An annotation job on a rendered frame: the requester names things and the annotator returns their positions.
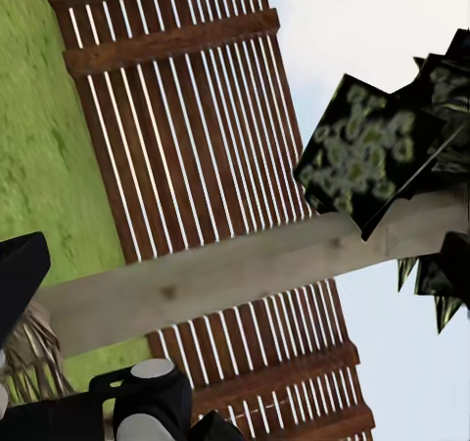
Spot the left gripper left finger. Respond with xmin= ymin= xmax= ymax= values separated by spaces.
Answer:
xmin=0 ymin=231 xmax=51 ymax=349

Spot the wicker basket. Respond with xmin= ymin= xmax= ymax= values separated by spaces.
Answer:
xmin=0 ymin=301 xmax=115 ymax=441

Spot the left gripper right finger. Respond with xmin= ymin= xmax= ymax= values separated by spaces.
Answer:
xmin=439 ymin=231 xmax=470 ymax=310

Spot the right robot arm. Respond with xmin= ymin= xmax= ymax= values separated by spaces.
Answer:
xmin=0 ymin=349 xmax=246 ymax=441

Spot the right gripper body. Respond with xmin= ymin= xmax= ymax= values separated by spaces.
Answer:
xmin=0 ymin=397 xmax=53 ymax=441

